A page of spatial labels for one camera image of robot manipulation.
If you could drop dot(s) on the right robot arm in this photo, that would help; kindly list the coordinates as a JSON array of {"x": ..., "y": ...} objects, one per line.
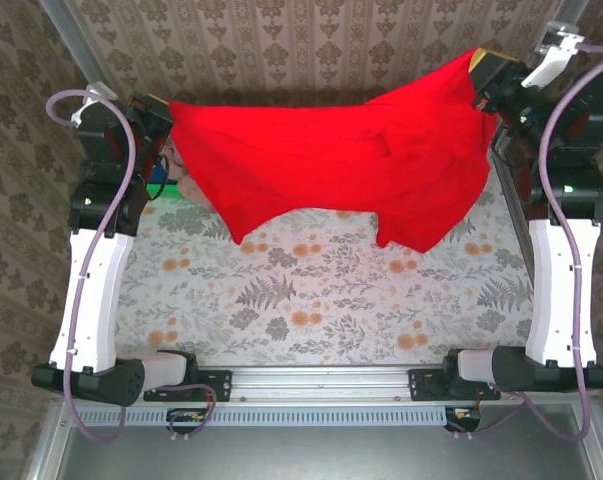
[{"x": 561, "y": 300}]

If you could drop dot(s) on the red t-shirt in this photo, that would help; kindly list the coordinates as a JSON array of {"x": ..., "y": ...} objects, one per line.
[{"x": 331, "y": 165}]

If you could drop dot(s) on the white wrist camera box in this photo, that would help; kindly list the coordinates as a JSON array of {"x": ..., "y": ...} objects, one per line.
[
  {"x": 548, "y": 62},
  {"x": 88, "y": 102}
]

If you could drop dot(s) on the aluminium frame post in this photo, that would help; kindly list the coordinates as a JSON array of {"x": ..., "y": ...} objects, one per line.
[
  {"x": 573, "y": 10},
  {"x": 76, "y": 40}
]

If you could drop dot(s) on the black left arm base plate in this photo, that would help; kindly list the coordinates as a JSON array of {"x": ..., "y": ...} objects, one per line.
[{"x": 221, "y": 385}]

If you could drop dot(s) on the pink t-shirt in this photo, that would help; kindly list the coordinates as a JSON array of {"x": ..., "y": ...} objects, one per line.
[{"x": 193, "y": 187}]

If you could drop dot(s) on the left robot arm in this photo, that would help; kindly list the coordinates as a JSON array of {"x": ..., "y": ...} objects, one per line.
[{"x": 91, "y": 300}]

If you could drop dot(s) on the green plastic basket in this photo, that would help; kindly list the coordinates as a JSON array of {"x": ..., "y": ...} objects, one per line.
[{"x": 163, "y": 190}]

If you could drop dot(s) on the aluminium mounting rail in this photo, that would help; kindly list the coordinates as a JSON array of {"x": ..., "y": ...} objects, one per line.
[{"x": 321, "y": 382}]

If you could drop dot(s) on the blue t-shirt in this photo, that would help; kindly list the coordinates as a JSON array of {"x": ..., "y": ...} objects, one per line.
[{"x": 158, "y": 174}]

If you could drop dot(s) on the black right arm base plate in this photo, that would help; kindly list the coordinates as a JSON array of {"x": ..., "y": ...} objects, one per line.
[{"x": 421, "y": 385}]

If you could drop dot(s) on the aluminium table side rail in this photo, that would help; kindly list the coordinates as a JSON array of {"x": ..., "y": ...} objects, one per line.
[{"x": 513, "y": 210}]

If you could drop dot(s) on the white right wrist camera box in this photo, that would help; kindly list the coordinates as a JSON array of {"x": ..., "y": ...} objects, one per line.
[{"x": 548, "y": 62}]

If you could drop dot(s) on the black connector box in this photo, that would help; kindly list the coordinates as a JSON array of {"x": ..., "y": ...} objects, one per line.
[
  {"x": 463, "y": 419},
  {"x": 186, "y": 419}
]

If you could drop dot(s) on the grey metal panel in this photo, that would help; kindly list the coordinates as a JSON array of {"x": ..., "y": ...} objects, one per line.
[{"x": 331, "y": 450}]

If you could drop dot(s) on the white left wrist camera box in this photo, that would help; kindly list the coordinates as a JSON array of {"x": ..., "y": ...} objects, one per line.
[{"x": 88, "y": 102}]

